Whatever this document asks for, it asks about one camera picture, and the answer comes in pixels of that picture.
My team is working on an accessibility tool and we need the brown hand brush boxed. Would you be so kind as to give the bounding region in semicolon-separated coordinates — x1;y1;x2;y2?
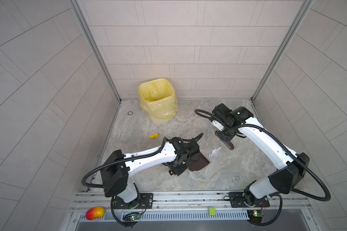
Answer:
215;131;235;150

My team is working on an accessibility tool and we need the brown dustpan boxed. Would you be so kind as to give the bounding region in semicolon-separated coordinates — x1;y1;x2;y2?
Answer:
186;153;210;171

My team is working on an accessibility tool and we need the yellow-lined trash bin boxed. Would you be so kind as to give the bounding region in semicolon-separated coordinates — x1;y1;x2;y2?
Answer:
138;79;179;125

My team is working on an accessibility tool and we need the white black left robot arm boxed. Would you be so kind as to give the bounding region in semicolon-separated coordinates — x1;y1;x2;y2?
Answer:
81;133;203;228

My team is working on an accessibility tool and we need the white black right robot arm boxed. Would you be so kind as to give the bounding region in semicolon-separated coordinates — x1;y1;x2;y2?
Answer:
194;104;331;207

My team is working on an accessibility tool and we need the white paper scrap far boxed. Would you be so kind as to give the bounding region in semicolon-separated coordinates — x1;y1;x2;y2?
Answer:
209;147;222;158

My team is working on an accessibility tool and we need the yellow paper scrap left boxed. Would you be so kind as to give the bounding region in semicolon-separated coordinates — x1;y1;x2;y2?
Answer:
149;133;159;139

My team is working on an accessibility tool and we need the left circuit board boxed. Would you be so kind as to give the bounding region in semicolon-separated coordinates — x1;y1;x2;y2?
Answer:
123;212;141;222

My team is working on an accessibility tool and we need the circuit board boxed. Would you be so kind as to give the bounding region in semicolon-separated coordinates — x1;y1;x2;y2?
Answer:
123;212;141;222
247;210;265;224

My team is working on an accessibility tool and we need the right circuit board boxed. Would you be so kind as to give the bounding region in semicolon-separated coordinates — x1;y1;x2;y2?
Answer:
247;210;265;224

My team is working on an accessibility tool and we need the red yellow mango toy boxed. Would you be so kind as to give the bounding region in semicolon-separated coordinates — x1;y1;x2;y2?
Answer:
85;207;105;220

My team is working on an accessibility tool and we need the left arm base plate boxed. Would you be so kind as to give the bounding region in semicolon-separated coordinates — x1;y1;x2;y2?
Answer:
112;193;153;209

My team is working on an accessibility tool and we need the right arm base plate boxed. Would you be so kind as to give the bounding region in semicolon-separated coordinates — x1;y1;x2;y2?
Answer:
223;192;270;208

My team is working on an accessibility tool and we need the aluminium front rail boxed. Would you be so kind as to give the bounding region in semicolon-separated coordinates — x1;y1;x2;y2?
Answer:
70;191;311;221

